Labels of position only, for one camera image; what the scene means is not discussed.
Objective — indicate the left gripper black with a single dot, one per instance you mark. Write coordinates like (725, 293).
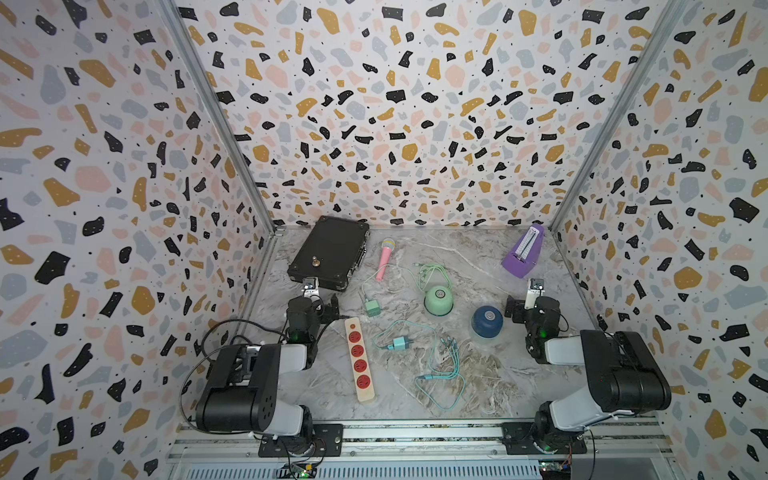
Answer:
(327, 306)

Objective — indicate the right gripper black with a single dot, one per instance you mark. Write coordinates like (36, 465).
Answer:
(515, 307)

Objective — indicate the green USB charger plug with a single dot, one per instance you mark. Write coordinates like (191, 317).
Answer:
(372, 308)

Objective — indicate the beige red power strip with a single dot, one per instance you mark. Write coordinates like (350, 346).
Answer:
(362, 375)

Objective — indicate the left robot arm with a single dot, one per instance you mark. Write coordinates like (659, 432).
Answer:
(241, 393)

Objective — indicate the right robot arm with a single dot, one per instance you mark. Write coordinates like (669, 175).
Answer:
(622, 379)

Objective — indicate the purple metronome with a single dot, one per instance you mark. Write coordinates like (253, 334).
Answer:
(521, 260)

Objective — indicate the black hard case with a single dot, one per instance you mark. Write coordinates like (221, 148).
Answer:
(331, 253)

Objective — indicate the teal USB charger plug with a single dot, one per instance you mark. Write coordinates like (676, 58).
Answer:
(401, 343)

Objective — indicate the pink toy microphone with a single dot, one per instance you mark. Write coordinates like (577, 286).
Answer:
(387, 248)

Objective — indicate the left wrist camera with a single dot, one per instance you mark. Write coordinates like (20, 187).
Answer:
(310, 287)

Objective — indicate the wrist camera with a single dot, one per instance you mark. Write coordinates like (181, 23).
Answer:
(310, 287)
(535, 290)

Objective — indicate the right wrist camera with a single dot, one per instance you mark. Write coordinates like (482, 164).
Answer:
(535, 290)

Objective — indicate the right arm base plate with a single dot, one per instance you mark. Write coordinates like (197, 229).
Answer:
(527, 438)

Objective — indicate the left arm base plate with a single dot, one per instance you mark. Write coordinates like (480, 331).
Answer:
(319, 440)

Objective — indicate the aluminium front rail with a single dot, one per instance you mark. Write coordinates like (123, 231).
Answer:
(432, 449)

